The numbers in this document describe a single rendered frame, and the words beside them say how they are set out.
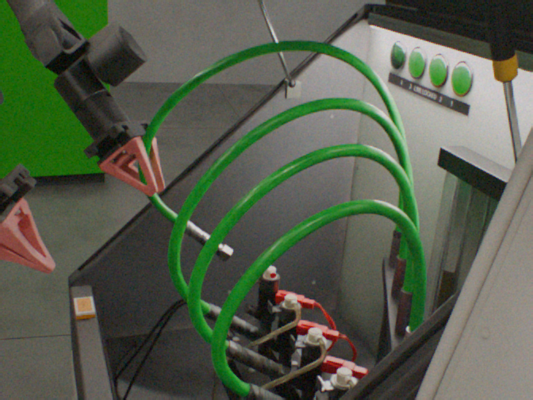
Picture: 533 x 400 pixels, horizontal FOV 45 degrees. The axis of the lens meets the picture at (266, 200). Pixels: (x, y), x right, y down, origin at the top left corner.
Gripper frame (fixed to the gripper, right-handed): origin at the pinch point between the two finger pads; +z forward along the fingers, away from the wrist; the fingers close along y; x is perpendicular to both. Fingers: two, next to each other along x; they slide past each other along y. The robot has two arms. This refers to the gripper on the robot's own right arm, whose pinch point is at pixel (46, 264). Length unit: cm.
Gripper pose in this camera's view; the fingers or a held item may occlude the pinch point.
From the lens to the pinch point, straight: 71.9
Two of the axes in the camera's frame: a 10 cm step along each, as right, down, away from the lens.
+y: 7.6, -6.2, -1.9
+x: -0.8, -3.8, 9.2
